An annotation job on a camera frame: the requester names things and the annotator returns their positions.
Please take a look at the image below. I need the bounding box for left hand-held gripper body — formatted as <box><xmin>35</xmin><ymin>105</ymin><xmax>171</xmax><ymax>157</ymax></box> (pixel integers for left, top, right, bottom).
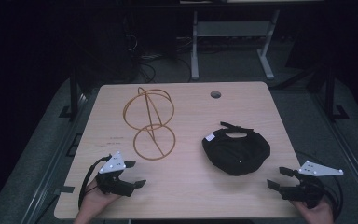
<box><xmin>94</xmin><ymin>151</ymin><xmax>137</xmax><ymax>198</ymax></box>

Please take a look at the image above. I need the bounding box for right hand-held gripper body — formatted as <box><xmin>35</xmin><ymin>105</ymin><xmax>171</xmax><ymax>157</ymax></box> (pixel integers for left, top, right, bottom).
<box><xmin>279</xmin><ymin>160</ymin><xmax>345</xmax><ymax>210</ymax></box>

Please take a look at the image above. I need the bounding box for gold wire hat stand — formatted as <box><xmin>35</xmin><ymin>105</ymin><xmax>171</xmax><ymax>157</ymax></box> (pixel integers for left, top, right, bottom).
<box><xmin>122</xmin><ymin>86</ymin><xmax>177</xmax><ymax>161</ymax></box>

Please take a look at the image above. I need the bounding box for black cap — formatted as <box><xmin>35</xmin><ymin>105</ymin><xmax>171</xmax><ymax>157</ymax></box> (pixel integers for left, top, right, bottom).
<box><xmin>201</xmin><ymin>121</ymin><xmax>271</xmax><ymax>177</ymax></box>

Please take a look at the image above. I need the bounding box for person's left hand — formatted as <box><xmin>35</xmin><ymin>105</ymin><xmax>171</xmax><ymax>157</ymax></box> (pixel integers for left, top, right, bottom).
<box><xmin>79</xmin><ymin>179</ymin><xmax>123</xmax><ymax>219</ymax></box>

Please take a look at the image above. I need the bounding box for person's right hand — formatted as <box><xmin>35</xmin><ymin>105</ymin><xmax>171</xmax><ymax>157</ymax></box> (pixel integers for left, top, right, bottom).
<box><xmin>290</xmin><ymin>196</ymin><xmax>336</xmax><ymax>224</ymax></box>

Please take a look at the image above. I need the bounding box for grey metal stand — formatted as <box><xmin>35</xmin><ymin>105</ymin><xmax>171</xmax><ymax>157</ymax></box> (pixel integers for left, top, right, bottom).
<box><xmin>190</xmin><ymin>8</ymin><xmax>282</xmax><ymax>81</ymax></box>

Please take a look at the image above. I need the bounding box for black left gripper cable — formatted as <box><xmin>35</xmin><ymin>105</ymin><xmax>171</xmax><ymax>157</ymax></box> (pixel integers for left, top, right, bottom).
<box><xmin>77</xmin><ymin>154</ymin><xmax>113</xmax><ymax>211</ymax></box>

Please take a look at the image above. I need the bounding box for aluminium frame rail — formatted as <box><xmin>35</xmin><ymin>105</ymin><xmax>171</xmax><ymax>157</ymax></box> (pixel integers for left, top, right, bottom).
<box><xmin>310</xmin><ymin>92</ymin><xmax>358</xmax><ymax>209</ymax></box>
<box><xmin>21</xmin><ymin>91</ymin><xmax>90</xmax><ymax>224</ymax></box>

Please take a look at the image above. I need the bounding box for black metal post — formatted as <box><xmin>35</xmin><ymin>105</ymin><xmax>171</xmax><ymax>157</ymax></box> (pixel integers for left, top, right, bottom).
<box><xmin>58</xmin><ymin>64</ymin><xmax>82</xmax><ymax>119</ymax></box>
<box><xmin>323</xmin><ymin>64</ymin><xmax>351</xmax><ymax>123</ymax></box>

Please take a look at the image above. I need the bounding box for tangle of floor cables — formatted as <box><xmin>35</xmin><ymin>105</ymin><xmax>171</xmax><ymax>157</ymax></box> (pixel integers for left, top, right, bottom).
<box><xmin>124</xmin><ymin>32</ymin><xmax>194</xmax><ymax>84</ymax></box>

